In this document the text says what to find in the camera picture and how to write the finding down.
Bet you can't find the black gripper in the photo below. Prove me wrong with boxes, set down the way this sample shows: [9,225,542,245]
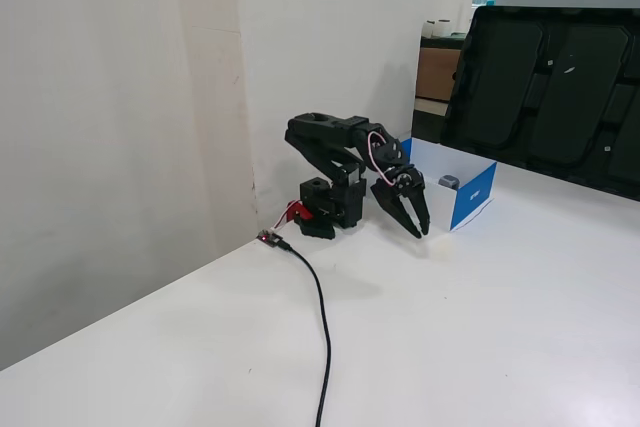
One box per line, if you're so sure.
[369,162,431,240]

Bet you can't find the blue and white cardboard box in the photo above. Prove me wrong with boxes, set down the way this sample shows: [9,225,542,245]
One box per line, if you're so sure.
[398,136,499,233]

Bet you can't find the small controller board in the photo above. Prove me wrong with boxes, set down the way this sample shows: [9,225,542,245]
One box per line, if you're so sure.
[255,228,282,249]

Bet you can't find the dark shelf board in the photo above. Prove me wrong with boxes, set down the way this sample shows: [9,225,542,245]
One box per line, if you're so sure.
[419,32,470,52]

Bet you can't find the large black plastic tray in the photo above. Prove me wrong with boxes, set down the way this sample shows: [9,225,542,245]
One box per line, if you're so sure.
[438,5,640,199]

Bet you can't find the white red servo wire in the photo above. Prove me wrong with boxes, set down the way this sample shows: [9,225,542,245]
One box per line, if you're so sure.
[365,130,397,187]

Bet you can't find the black clamp with red handle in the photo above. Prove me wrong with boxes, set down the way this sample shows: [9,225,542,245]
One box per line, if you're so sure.
[286,200,338,241]

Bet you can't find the white wire to board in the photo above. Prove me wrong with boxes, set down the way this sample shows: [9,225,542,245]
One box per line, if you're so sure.
[271,205,297,232]

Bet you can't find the black power cable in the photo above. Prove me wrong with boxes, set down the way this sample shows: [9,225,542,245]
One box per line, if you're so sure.
[276,238,334,427]

